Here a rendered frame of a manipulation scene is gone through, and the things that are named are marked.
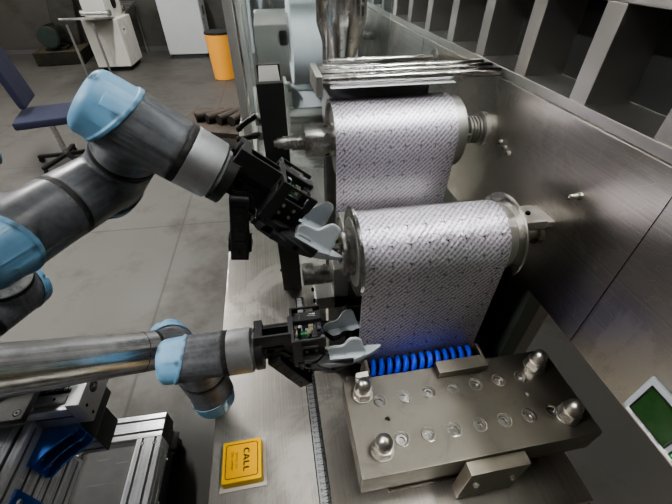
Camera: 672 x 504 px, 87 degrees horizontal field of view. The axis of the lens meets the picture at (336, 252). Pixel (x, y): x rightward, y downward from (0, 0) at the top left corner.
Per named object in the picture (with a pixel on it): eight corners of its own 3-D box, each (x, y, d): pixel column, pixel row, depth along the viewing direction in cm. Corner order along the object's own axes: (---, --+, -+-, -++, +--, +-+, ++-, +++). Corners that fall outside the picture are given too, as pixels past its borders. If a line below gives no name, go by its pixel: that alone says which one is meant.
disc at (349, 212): (342, 256, 69) (344, 189, 59) (345, 256, 69) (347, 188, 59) (359, 316, 58) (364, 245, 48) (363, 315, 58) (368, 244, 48)
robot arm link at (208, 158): (165, 193, 41) (177, 161, 47) (203, 211, 44) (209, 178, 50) (196, 142, 38) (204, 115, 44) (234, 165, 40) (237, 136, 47)
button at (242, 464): (225, 448, 68) (223, 442, 67) (262, 441, 69) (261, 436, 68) (223, 489, 63) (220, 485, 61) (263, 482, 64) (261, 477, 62)
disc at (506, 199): (468, 242, 72) (488, 176, 62) (470, 242, 72) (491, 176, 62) (507, 295, 61) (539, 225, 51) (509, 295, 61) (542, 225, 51)
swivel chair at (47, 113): (111, 149, 379) (64, 39, 314) (86, 174, 337) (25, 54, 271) (53, 150, 377) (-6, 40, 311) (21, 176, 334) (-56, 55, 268)
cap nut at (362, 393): (350, 386, 64) (350, 372, 61) (370, 383, 64) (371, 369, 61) (354, 406, 61) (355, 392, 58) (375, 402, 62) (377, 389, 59)
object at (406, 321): (357, 361, 69) (361, 296, 57) (471, 343, 72) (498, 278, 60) (357, 363, 69) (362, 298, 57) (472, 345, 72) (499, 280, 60)
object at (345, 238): (334, 243, 63) (338, 221, 56) (345, 241, 63) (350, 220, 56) (341, 282, 60) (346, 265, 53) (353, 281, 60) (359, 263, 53)
